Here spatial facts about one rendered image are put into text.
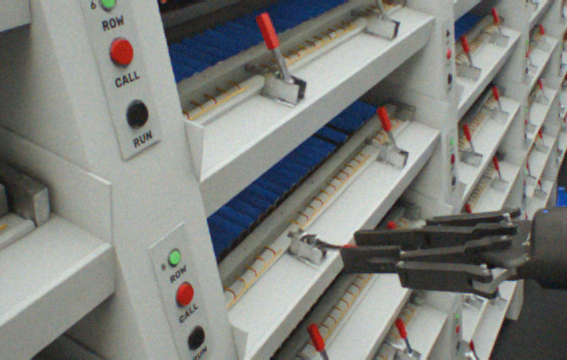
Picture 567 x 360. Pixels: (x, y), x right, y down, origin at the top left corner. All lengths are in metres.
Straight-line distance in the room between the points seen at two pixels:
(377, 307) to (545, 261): 0.42
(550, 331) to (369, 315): 1.23
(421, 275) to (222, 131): 0.23
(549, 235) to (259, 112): 0.29
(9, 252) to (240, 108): 0.27
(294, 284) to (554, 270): 0.27
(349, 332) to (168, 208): 0.48
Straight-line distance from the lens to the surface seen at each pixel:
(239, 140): 0.54
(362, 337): 0.88
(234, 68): 0.62
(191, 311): 0.49
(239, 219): 0.71
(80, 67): 0.39
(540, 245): 0.56
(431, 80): 1.02
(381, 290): 0.96
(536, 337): 2.05
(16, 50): 0.41
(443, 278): 0.57
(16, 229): 0.43
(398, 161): 0.90
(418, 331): 1.18
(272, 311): 0.63
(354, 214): 0.78
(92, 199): 0.41
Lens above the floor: 1.31
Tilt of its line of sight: 24 degrees down
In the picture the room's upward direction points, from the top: 9 degrees counter-clockwise
